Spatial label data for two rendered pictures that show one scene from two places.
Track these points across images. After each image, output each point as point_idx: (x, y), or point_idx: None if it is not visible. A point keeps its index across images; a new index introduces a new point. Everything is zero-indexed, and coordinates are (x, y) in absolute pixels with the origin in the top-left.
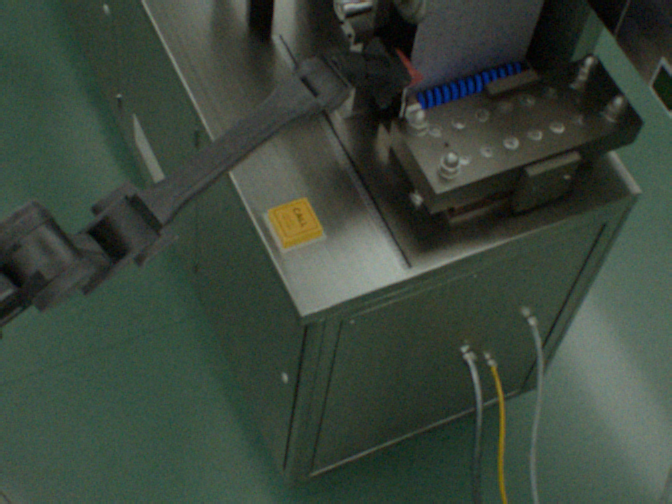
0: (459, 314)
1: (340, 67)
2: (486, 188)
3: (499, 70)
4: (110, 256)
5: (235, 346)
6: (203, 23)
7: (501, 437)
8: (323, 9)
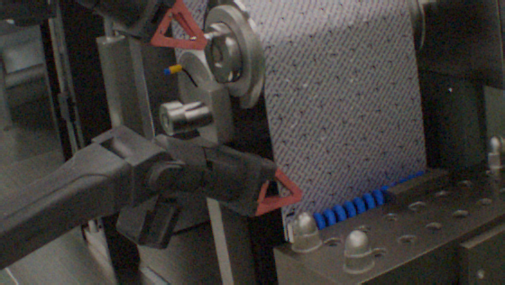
0: None
1: (165, 148)
2: (418, 283)
3: (399, 181)
4: None
5: None
6: (64, 272)
7: None
8: (197, 242)
